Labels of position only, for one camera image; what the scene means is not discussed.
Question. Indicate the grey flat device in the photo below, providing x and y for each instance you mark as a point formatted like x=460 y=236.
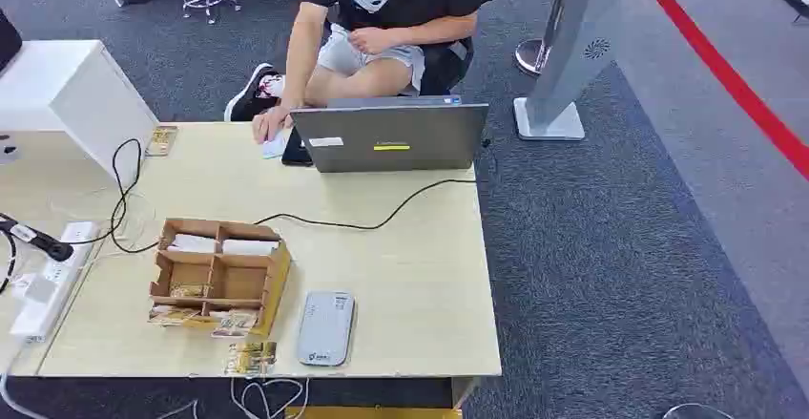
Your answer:
x=326 y=329

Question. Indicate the white power strip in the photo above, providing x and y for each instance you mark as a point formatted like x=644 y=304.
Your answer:
x=50 y=289

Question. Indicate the person's left hand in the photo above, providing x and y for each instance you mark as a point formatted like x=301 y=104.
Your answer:
x=370 y=40

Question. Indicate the white card stack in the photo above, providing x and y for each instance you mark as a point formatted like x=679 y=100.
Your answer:
x=249 y=248
x=193 y=243

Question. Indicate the black phone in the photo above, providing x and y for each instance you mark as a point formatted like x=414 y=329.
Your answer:
x=294 y=150

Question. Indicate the wooden desk leg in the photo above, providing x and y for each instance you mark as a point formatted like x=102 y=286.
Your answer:
x=464 y=391

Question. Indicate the grey kiosk stand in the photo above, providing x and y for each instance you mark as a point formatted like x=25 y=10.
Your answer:
x=572 y=43

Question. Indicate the black plug with label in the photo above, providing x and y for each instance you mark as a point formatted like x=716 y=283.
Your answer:
x=39 y=240

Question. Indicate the black office chair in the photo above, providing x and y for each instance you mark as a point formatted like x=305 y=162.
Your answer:
x=445 y=65

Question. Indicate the gold printed cards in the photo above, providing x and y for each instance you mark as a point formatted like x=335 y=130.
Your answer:
x=251 y=358

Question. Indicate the white cabinet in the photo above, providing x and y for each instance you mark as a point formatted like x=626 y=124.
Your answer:
x=69 y=90

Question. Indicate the gold printed card stack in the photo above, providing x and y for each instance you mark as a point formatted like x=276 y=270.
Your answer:
x=188 y=290

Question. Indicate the yellow board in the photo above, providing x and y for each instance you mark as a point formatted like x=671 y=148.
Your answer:
x=373 y=413

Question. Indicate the grey laptop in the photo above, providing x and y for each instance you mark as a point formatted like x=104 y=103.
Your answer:
x=392 y=131

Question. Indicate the person's right hand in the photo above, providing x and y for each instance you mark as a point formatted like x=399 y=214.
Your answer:
x=270 y=126

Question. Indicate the chrome stanchion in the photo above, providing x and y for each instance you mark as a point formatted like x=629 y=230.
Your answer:
x=532 y=54

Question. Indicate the wooden card box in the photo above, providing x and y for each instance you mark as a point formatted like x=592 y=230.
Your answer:
x=221 y=282

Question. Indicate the gold card pack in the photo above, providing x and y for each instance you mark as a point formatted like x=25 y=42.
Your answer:
x=162 y=140

